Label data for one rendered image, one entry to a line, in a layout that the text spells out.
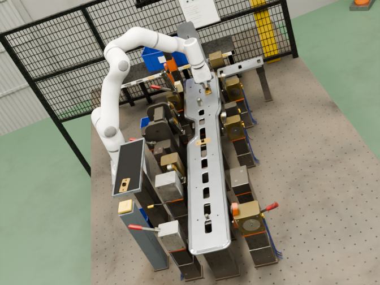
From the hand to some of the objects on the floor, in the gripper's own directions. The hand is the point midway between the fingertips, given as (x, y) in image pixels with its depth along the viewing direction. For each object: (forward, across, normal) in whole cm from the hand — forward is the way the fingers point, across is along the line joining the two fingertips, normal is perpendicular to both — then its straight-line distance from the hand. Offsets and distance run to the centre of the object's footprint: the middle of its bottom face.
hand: (206, 86), depth 285 cm
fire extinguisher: (+102, -147, -225) cm, 288 cm away
